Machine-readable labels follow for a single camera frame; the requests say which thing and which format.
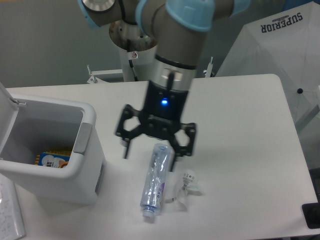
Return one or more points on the crumpled clear plastic wrapper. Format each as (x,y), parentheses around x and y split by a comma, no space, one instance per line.
(180,186)

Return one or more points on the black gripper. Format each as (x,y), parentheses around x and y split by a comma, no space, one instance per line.
(160,117)

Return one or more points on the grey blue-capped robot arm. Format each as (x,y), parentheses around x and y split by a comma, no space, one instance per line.
(179,29)

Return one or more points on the crushed clear plastic bottle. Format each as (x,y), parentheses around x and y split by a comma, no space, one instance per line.
(155,180)

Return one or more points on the white metal base frame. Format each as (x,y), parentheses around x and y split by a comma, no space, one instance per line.
(111,76)

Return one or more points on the colourful snack box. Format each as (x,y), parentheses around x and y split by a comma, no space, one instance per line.
(56,158)

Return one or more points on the white umbrella with lettering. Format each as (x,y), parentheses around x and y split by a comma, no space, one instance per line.
(286,44)

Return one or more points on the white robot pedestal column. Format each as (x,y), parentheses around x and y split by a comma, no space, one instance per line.
(136,50)

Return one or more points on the black device at edge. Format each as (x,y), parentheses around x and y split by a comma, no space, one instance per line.
(311,212)

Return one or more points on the white push-top trash can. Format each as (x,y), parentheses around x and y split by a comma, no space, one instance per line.
(30,125)

